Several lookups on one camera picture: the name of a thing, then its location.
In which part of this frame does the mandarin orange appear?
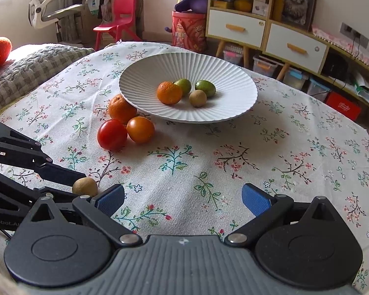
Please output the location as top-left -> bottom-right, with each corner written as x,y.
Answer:
156,81 -> 183,105
108,94 -> 137,125

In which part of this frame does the red plastic chair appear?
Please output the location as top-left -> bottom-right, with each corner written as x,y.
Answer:
93,0 -> 142,51

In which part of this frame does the wooden shelf cabinet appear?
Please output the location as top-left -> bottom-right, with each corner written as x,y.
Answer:
206,0 -> 369,107

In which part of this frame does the white ribbed plate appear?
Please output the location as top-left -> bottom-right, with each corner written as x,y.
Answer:
119,52 -> 258,124

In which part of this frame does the small brown kiwi fruit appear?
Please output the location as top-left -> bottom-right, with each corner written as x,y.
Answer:
72,177 -> 98,196

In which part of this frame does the green fruit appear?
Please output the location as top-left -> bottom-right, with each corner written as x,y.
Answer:
174,79 -> 192,97
195,80 -> 216,98

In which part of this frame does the floral tablecloth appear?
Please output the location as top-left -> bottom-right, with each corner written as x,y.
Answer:
0,42 -> 369,292

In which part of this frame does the red tomato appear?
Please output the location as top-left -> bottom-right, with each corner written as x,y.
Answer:
97,119 -> 128,152

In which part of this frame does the red box under cabinet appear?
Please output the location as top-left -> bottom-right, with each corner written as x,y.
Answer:
326,92 -> 361,121

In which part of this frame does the red toy bucket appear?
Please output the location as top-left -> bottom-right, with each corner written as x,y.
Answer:
171,11 -> 207,53

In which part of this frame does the mandarin orange front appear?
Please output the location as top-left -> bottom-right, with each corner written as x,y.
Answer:
156,81 -> 183,105

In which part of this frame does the white office chair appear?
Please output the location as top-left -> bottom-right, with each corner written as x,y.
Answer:
28,0 -> 84,43

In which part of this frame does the orange tomato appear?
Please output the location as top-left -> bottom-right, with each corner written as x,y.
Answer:
126,117 -> 155,144

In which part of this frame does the grey knitted blanket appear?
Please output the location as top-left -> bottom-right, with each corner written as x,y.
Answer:
0,43 -> 94,110

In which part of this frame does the purple plush toy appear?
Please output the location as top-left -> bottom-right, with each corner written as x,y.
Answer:
165,0 -> 208,35

